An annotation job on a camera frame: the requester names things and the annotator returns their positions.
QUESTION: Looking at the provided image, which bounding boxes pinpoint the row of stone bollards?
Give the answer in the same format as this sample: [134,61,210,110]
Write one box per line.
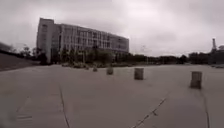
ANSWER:
[83,63,203,90]

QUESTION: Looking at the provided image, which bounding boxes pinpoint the row of dark trees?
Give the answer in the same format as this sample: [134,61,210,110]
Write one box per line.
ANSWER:
[18,44,224,68]

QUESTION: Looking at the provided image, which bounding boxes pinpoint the large pale multi-storey building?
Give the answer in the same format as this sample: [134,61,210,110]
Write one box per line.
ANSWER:
[35,17,130,64]

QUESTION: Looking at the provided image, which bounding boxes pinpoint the grey paved plaza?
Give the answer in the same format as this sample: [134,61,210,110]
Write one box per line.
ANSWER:
[0,63,224,128]

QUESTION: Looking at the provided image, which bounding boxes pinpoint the wide grey stone steps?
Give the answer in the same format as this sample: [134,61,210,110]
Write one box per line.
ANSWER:
[0,52,40,72]

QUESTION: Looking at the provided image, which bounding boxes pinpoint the low building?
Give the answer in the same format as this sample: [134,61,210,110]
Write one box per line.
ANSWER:
[0,41,16,55]

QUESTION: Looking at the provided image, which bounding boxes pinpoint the tall pale mast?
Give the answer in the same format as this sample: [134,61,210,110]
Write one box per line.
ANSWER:
[211,37,217,52]

